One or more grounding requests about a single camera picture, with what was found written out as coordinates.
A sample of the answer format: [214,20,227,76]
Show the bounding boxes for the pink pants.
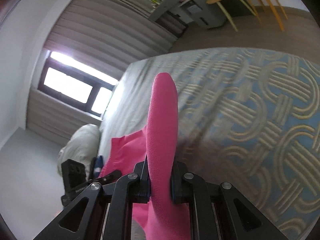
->
[100,73,190,239]

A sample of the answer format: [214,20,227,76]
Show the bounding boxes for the navy star fleece blanket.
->
[89,155,104,179]

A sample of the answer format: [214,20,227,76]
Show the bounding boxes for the grey folded duvet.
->
[57,124,100,178]

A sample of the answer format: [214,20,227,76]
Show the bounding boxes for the window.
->
[38,51,119,116]

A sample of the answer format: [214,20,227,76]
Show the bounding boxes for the blue beige patterned bedspread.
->
[99,48,319,239]

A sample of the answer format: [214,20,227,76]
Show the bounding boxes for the beige curtain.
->
[26,0,185,145]

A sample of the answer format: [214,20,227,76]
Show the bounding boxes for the grey cabinet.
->
[179,0,252,29]

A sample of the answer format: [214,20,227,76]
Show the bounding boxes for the grey wall shelf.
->
[149,0,181,22]

